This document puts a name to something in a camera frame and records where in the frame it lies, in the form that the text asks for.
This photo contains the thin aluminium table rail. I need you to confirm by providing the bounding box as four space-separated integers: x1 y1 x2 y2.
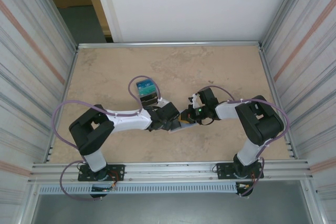
77 40 263 50

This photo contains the teal credit card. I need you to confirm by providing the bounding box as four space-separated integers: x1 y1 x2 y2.
138 87 158 97

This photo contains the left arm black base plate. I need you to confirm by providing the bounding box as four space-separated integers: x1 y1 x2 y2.
78 164 125 182

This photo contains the grey slotted cable duct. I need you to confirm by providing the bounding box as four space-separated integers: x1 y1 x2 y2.
38 183 238 195

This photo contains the wide aluminium extrusion rail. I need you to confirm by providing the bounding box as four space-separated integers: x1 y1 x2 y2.
27 159 314 185

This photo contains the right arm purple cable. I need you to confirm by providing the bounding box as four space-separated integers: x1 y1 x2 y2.
201 84 291 198

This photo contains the aluminium corner post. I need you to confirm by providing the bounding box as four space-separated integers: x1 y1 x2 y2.
36 0 79 49
258 0 301 48

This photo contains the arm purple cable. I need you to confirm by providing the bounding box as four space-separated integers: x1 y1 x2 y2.
201 84 291 198
52 74 162 201

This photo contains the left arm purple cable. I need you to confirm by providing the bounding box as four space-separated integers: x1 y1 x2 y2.
52 74 162 201

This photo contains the black credit card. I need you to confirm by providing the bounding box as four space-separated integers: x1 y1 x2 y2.
140 95 159 106

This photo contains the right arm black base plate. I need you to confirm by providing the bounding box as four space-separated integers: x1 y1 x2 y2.
215 161 264 180

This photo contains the blue credit card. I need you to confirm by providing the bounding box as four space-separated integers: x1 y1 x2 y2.
135 79 155 90

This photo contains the small controller board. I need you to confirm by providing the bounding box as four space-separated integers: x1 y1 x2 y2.
91 183 118 192
236 182 254 191

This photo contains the white door frame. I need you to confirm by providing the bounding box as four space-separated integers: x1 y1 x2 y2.
90 0 124 43

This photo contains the beige leather card holder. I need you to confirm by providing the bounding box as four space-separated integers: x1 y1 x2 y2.
167 121 201 134

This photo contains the aluminium side rail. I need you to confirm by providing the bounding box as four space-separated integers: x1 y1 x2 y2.
258 45 299 161

